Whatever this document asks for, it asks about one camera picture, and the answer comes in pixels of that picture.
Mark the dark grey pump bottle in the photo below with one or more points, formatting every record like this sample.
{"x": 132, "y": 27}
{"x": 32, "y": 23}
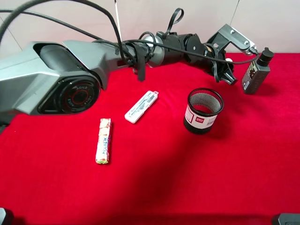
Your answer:
{"x": 257, "y": 72}

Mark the clear plastic compass case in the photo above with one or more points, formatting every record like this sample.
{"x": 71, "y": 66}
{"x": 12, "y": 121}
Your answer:
{"x": 141, "y": 106}

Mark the black mesh pen cup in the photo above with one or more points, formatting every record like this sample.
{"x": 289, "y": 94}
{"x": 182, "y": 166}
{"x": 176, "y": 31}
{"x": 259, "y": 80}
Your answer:
{"x": 203, "y": 107}

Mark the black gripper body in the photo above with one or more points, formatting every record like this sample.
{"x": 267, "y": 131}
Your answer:
{"x": 192, "y": 43}

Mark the Hi-Chew candy pack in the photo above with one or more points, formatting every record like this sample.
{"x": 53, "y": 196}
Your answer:
{"x": 103, "y": 144}

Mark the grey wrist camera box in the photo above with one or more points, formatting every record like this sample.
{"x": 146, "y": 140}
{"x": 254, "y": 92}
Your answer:
{"x": 229, "y": 35}

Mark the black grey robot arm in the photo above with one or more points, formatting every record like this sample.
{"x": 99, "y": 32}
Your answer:
{"x": 49, "y": 78}

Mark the red tablecloth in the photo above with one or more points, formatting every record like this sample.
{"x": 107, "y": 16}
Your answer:
{"x": 244, "y": 171}

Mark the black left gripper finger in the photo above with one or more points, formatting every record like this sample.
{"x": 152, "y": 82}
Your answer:
{"x": 228, "y": 77}

